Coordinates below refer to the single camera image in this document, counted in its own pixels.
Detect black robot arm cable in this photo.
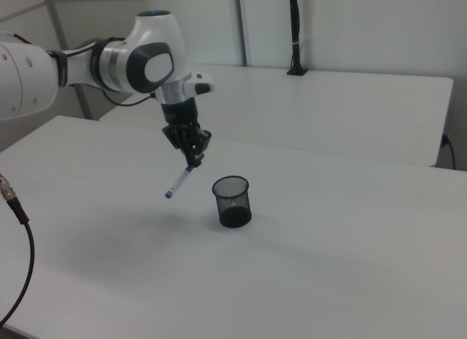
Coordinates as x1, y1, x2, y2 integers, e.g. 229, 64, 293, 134
10, 32, 158, 107

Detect black stand with white tie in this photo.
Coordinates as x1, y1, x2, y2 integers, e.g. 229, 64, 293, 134
286, 0, 310, 77

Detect black cable with metal connector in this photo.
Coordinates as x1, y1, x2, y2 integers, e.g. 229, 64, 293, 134
0, 171, 36, 320

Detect black mesh pen cup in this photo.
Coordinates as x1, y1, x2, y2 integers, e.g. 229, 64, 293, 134
211, 175, 253, 229

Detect blue and white marker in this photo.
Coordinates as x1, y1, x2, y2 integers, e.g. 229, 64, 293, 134
163, 155, 205, 200

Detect white side table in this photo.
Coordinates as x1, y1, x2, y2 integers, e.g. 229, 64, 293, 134
98, 63, 455, 168

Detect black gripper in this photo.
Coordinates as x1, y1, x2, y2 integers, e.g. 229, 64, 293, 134
159, 97, 214, 168

